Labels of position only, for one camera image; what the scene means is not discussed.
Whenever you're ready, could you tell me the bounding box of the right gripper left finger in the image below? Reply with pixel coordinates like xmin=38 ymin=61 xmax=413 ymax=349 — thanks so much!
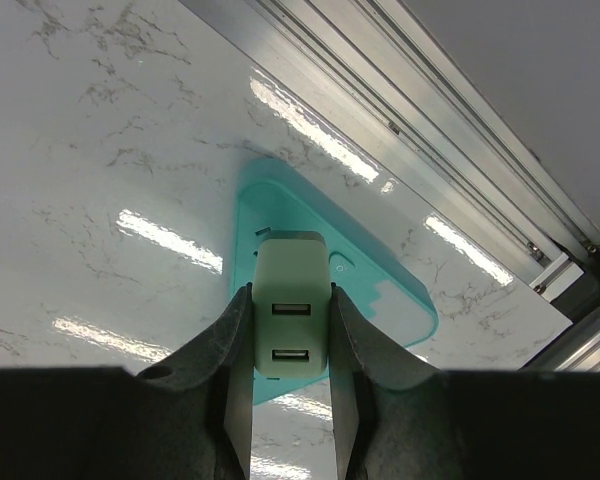
xmin=134 ymin=284 xmax=254 ymax=479

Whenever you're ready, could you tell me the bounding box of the right aluminium frame post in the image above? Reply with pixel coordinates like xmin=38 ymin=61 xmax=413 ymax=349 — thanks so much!
xmin=188 ymin=1 xmax=600 ymax=371

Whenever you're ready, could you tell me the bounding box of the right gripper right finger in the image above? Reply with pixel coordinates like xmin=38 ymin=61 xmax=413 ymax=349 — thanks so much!
xmin=329 ymin=286 xmax=448 ymax=479

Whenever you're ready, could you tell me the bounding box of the teal triangular power strip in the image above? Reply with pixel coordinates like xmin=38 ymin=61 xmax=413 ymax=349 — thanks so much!
xmin=229 ymin=157 xmax=439 ymax=407

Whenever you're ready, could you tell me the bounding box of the green plug adapter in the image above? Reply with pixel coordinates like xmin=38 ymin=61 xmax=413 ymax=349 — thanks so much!
xmin=252 ymin=231 xmax=332 ymax=379

